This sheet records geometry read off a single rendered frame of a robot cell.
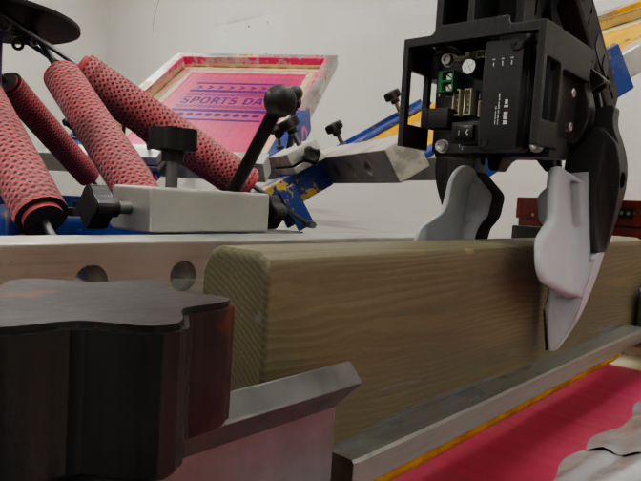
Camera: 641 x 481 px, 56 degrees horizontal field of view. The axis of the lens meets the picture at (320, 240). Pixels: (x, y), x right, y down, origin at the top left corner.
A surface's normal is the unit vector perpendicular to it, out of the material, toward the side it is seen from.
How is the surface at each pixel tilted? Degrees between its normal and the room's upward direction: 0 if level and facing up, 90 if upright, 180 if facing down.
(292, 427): 90
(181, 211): 90
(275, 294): 90
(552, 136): 90
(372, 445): 0
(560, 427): 0
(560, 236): 82
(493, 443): 0
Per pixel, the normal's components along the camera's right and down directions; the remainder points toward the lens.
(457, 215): 0.69, 0.22
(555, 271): 0.75, -0.05
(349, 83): -0.66, 0.01
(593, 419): 0.06, -1.00
